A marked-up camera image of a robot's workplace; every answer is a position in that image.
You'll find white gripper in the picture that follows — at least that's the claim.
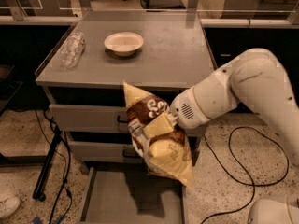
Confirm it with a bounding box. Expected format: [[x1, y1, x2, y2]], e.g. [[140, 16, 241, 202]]
[[143, 87, 209, 138]]

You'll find brown yellow chip bag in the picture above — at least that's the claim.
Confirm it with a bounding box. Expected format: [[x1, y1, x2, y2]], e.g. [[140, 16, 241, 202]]
[[123, 82, 194, 188]]

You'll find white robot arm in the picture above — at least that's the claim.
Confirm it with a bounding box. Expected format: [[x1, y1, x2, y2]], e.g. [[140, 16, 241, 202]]
[[170, 49, 299, 169]]

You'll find grey drawer cabinet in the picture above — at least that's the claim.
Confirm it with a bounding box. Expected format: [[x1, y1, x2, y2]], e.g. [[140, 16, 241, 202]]
[[35, 10, 222, 175]]

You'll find grey open bottom drawer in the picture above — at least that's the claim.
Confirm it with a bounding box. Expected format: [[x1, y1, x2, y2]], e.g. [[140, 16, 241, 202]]
[[77, 166, 189, 224]]

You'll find grey middle drawer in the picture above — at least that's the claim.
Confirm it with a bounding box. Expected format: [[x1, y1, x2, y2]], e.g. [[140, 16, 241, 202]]
[[66, 132, 144, 163]]

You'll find grey top drawer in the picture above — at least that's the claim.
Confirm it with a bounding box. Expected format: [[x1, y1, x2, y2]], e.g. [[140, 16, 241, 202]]
[[49, 104, 208, 138]]

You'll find white paper bowl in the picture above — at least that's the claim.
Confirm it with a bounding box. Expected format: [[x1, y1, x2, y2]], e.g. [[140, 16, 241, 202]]
[[104, 32, 144, 57]]

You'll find clear plastic water bottle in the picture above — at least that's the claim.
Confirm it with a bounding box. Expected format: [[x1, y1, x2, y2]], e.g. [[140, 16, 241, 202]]
[[58, 32, 85, 68]]

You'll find black table leg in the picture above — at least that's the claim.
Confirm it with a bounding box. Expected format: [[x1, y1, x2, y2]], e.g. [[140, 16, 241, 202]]
[[33, 127, 61, 202]]

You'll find white shoe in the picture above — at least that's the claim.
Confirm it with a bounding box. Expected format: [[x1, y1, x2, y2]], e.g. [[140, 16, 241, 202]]
[[0, 196, 21, 219]]

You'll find black floor cable loop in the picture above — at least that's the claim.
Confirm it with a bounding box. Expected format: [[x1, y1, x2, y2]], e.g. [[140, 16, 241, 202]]
[[199, 126, 290, 224]]

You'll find white horizontal rail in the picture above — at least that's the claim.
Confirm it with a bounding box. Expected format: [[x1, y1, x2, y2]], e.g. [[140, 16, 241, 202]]
[[201, 19, 299, 29]]

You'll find black cables left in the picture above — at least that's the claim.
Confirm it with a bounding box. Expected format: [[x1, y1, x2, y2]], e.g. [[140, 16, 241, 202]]
[[33, 109, 73, 224]]

